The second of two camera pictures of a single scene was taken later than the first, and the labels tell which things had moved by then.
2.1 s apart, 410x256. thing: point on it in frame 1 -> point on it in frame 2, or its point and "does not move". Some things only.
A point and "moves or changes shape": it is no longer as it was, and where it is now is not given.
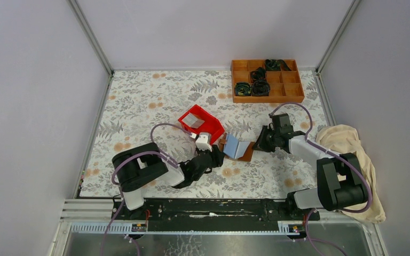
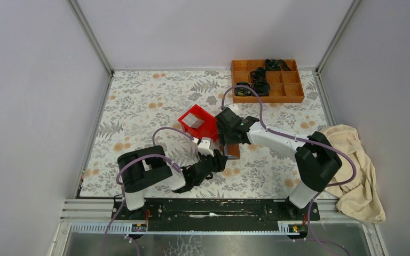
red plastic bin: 197,120 does not move
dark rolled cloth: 260,88 does not move
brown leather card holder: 231,148 moves or changes shape
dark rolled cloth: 259,73 does not move
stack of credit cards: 192,121 does not move
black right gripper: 260,144 -> 222,137
